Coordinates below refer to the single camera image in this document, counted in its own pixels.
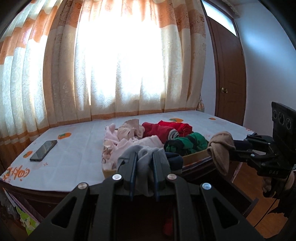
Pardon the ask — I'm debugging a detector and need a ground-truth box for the pinkish beige underwear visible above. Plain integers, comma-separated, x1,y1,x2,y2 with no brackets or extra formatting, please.
117,119,146,141

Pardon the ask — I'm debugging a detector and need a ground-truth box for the transom window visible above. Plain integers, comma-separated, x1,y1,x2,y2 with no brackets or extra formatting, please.
201,0,238,36

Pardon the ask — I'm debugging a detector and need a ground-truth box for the green printed bag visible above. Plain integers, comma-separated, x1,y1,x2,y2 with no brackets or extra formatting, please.
14,204,40,235

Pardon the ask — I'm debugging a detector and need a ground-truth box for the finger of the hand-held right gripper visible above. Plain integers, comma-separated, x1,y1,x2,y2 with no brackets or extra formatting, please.
231,150,258,164
232,139,255,152

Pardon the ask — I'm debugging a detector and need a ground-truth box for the person's right hand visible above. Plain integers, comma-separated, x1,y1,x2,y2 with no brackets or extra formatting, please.
261,177,276,198

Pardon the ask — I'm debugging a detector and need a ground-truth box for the black cable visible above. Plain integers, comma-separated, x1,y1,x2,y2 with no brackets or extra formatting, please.
251,176,289,230

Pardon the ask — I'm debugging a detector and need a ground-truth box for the green underwear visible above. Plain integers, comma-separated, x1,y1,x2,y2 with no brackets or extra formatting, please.
164,132,210,156

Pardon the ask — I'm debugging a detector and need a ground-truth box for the cardboard box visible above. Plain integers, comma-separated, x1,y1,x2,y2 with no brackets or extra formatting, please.
102,139,212,179

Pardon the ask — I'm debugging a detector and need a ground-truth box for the cream and orange curtain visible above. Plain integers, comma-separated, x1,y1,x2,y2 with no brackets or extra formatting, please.
0,0,207,149

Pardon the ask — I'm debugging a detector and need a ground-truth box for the grey and blue underwear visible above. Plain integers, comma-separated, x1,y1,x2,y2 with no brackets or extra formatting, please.
117,146,183,197

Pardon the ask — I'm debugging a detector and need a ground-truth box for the curtain tassel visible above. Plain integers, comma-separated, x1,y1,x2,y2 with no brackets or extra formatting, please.
196,96,205,112

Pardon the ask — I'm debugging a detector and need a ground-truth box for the pale lilac underwear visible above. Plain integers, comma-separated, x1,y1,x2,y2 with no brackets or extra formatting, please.
109,136,164,169

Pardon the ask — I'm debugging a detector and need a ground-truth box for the black smartphone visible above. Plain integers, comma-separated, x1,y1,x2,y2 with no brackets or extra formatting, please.
30,140,58,162

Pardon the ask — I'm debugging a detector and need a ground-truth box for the pink underwear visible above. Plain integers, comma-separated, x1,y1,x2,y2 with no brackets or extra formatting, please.
103,123,121,163

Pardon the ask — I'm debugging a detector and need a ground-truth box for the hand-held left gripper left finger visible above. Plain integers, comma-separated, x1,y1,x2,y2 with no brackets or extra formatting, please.
25,151,139,241

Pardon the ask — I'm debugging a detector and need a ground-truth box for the red underwear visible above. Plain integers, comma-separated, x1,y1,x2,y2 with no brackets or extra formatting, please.
142,122,173,139
158,120,193,138

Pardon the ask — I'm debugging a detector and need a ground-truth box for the brown wooden door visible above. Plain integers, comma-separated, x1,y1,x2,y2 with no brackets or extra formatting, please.
205,14,247,127

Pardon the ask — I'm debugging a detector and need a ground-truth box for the white printed tablecloth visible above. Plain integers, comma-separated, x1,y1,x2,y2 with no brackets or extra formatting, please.
0,110,256,193

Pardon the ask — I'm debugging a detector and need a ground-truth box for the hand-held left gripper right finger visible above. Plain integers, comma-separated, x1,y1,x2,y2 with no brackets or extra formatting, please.
151,149,265,241

